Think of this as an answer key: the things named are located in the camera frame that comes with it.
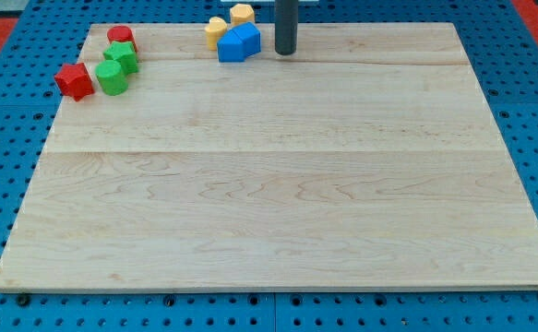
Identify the light wooden board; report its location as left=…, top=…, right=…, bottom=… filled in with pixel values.
left=0, top=23, right=538, bottom=293

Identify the blue pentagon block front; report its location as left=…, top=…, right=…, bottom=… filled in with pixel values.
left=217, top=30, right=245, bottom=63

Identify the blue block rear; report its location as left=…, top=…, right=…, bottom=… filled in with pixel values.
left=232, top=22, right=261, bottom=57

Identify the yellow hexagon block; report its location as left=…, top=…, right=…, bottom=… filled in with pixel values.
left=229, top=4, right=256, bottom=26

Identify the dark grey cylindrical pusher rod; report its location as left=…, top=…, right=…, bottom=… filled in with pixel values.
left=274, top=0, right=299, bottom=55

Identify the green cylinder block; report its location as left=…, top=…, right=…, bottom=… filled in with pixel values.
left=95, top=60, right=128, bottom=96

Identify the red cylinder block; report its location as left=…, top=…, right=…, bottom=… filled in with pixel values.
left=106, top=25, right=137, bottom=51

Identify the red star block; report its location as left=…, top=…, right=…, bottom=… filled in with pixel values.
left=54, top=63, right=94, bottom=101

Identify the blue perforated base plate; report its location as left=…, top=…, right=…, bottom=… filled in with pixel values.
left=0, top=1, right=538, bottom=331

